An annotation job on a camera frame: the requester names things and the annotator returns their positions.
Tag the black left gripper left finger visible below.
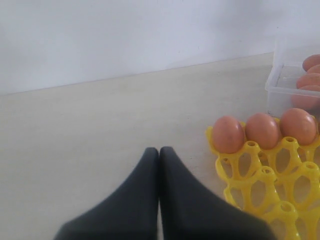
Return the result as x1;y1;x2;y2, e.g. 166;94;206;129
54;147;159;240

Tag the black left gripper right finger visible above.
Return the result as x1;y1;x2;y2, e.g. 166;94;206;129
158;146;270;240

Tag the brown egg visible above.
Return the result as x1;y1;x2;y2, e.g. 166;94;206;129
302;54;320;72
306;64;320;74
245;112;281;150
291;85;320;111
279;108;317;146
211;115;245;154
296;73;320;89

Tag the yellow plastic egg tray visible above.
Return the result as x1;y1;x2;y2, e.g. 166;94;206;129
205;117;320;240

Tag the clear plastic container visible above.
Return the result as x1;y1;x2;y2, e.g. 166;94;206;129
265;34;320;117

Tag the brown egg top back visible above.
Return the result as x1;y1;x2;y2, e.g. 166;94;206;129
302;54;320;72

